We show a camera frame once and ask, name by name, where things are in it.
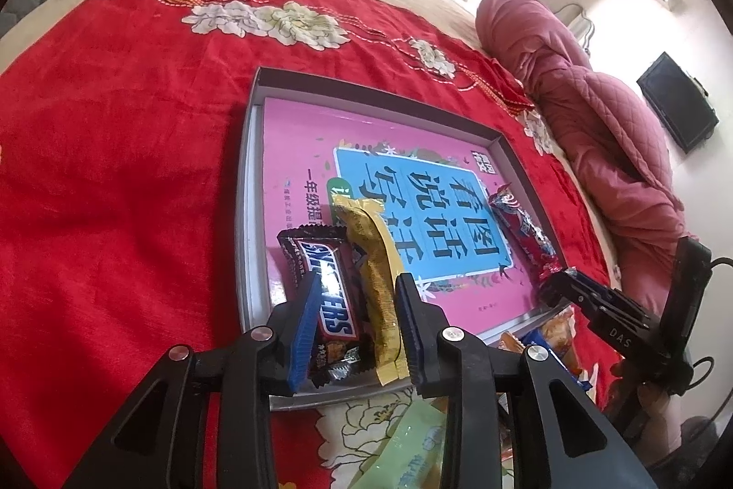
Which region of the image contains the dark brown small candy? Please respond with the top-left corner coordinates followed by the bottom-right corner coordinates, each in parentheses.
top-left (309, 345), bottom-right (367, 388)

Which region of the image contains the pink book with blue label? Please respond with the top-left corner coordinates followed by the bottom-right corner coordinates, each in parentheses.
top-left (260, 96), bottom-right (545, 346)

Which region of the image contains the light green long packet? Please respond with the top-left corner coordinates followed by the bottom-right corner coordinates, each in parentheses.
top-left (349, 400), bottom-right (450, 489)

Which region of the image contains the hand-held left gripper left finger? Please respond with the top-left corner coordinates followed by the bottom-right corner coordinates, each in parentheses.
top-left (60, 270), bottom-right (324, 489)

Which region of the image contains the black television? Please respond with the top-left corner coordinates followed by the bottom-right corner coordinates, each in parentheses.
top-left (637, 52), bottom-right (719, 154)

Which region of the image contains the grey cardboard box tray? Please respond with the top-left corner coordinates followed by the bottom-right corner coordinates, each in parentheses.
top-left (232, 66), bottom-right (568, 412)

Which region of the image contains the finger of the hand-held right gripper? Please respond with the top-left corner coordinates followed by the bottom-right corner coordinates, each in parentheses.
top-left (537, 276), bottom-right (628, 330)
top-left (561, 268), bottom-right (654, 321)

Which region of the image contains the brown chocolate bar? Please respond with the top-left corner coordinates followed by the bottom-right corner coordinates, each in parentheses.
top-left (276, 228), bottom-right (361, 346)

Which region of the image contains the blue snack packet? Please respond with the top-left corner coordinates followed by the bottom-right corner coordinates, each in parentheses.
top-left (524, 327), bottom-right (596, 398)

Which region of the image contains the pink quilted quilt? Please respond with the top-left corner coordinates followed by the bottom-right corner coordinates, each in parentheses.
top-left (475, 0), bottom-right (696, 318)

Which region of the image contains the black cable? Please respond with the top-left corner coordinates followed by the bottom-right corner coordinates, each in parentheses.
top-left (687, 354), bottom-right (725, 418)

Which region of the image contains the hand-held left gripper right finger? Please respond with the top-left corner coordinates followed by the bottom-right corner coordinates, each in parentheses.
top-left (394, 271), bottom-right (659, 489)

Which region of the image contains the red cartoon snack packet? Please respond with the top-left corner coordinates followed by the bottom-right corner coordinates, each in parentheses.
top-left (487, 184), bottom-right (565, 284)

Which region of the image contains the yellow wafer packet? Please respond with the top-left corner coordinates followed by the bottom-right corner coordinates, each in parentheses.
top-left (332, 195), bottom-right (413, 385)

